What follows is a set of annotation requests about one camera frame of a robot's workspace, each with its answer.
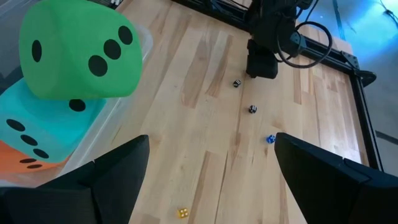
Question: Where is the large green foam die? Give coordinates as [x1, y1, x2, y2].
[18, 0, 144, 100]

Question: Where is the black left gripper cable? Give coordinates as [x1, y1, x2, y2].
[276, 21, 333, 68]

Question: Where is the clear plastic container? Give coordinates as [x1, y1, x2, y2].
[0, 0, 155, 189]

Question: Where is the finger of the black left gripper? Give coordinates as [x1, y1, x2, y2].
[246, 40, 264, 79]
[262, 40, 279, 79]

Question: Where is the large teal foam die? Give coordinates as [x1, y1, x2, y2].
[0, 77, 108, 165]

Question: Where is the large orange foam die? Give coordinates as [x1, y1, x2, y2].
[0, 139, 71, 175]

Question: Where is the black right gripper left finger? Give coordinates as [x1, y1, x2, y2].
[0, 134, 150, 224]

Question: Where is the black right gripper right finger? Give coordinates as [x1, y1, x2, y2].
[274, 133, 398, 224]

